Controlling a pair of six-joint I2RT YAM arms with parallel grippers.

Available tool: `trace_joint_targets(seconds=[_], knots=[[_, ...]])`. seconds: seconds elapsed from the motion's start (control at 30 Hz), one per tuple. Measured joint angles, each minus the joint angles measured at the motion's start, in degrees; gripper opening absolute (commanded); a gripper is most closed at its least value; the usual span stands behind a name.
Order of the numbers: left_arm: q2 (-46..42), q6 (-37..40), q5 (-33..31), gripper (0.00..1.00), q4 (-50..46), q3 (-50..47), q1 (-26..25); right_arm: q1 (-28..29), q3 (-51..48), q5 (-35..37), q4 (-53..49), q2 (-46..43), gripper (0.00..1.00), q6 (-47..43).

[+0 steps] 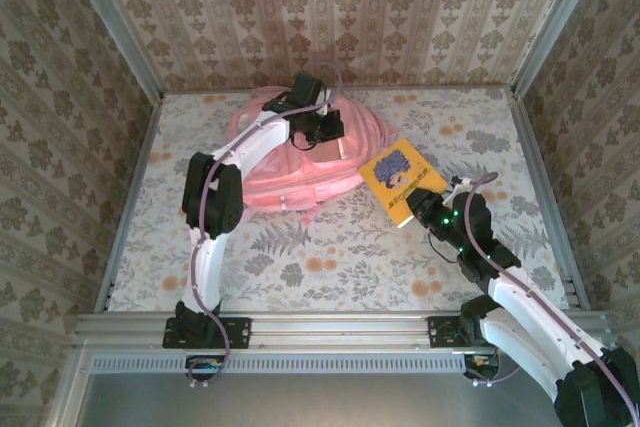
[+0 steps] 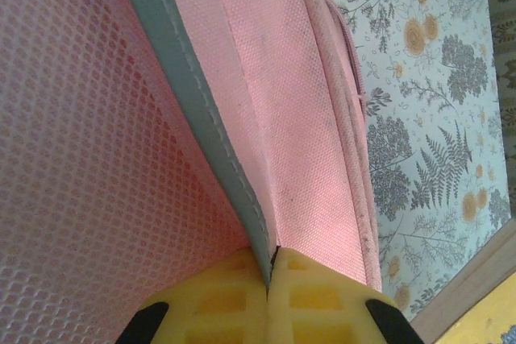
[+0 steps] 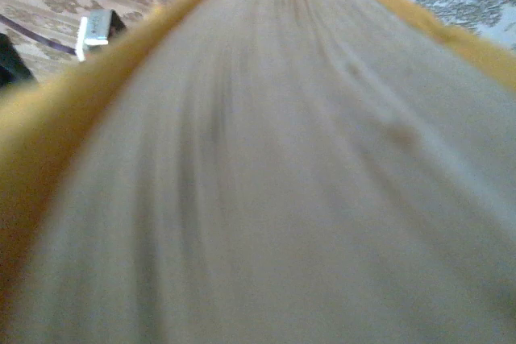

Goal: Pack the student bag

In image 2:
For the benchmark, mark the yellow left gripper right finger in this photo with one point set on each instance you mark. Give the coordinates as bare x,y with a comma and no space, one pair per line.
322,307

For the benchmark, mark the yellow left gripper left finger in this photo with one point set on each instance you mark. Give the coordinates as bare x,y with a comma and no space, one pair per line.
225,299

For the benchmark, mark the pink student backpack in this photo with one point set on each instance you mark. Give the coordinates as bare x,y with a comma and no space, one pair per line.
80,118

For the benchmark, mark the floral tablecloth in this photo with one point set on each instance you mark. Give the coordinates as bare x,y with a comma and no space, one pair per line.
435,98

